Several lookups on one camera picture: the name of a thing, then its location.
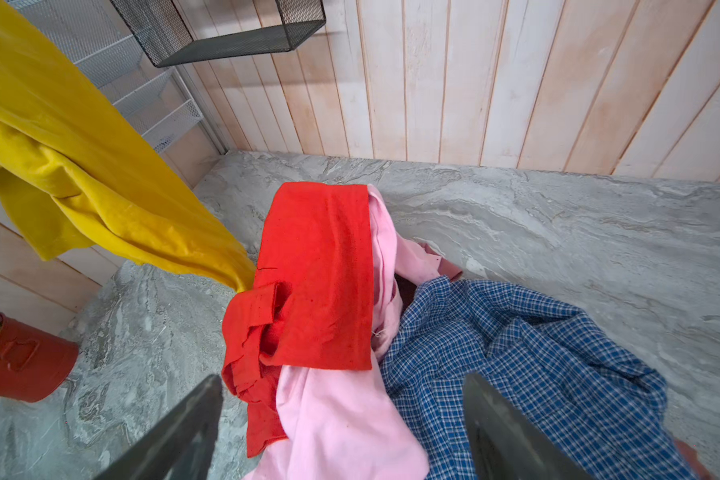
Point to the black mesh basket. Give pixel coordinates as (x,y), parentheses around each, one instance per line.
(174,33)

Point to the red pencil cup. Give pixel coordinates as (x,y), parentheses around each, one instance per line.
(33,363)

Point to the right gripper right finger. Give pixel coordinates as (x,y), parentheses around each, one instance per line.
(504,444)

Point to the pink cloth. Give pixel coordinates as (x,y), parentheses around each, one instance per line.
(341,424)

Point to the red cloth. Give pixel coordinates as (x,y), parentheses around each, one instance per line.
(311,301)

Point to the yellow cloth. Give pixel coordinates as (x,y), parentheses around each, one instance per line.
(75,174)

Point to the white wire shelf rack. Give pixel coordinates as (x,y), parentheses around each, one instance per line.
(154,101)

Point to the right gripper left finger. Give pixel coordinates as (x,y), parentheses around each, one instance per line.
(181,445)

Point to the maroon cloth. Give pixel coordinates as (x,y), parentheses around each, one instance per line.
(691,456)

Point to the blue checkered cloth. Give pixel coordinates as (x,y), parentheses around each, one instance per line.
(596,401)

